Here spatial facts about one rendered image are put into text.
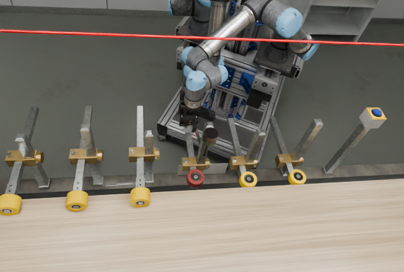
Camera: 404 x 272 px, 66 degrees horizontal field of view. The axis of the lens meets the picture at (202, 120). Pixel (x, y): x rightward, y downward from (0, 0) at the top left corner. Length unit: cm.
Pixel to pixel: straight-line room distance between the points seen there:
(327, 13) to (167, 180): 355
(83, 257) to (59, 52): 255
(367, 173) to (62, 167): 210
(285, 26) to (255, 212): 80
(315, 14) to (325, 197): 328
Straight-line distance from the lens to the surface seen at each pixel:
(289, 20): 138
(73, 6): 404
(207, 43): 136
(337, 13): 477
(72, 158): 146
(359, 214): 166
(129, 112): 287
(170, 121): 251
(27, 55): 358
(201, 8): 189
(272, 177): 181
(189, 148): 160
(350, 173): 204
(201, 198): 142
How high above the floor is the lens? 217
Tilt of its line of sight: 50 degrees down
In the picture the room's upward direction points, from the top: 12 degrees clockwise
